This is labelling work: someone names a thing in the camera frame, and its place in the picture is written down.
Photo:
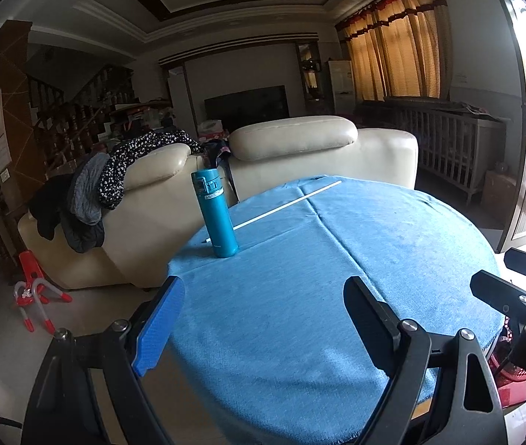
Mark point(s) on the white thin stick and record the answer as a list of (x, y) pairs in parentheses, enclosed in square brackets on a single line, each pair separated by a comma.
[(287, 205)]

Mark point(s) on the cardboard box on floor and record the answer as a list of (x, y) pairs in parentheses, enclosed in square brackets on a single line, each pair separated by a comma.
[(498, 196)]

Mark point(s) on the orange curtains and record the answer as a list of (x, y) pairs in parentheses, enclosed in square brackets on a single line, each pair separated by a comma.
[(399, 48)]

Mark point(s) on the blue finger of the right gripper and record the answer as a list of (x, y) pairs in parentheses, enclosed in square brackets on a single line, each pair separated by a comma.
[(498, 293)]

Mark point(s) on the red mesh trash basket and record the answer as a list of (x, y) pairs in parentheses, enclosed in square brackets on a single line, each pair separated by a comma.
[(509, 379)]

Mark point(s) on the teal thermos bottle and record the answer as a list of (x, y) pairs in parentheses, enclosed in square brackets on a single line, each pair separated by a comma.
[(210, 193)]

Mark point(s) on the black television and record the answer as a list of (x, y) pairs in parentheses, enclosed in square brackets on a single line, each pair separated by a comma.
[(249, 106)]

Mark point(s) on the cream leather sofa right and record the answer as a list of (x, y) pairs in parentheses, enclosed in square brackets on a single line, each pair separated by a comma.
[(267, 155)]

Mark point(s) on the white baby crib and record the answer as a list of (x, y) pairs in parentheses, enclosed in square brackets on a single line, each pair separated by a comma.
[(457, 142)]

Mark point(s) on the blue tablecloth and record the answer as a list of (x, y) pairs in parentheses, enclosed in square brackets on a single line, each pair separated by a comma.
[(264, 336)]

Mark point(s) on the dark clothes pile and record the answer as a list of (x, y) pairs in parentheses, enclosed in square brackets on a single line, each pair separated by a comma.
[(71, 202)]

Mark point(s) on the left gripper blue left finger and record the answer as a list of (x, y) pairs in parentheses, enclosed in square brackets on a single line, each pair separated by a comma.
[(155, 325)]

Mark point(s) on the black floral garment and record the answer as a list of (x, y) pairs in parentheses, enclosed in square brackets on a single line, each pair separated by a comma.
[(110, 190)]

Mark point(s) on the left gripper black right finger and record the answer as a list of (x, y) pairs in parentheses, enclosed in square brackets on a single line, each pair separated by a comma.
[(375, 324)]

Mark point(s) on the red white toy stand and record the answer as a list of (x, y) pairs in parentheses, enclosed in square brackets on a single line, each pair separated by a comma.
[(31, 291)]

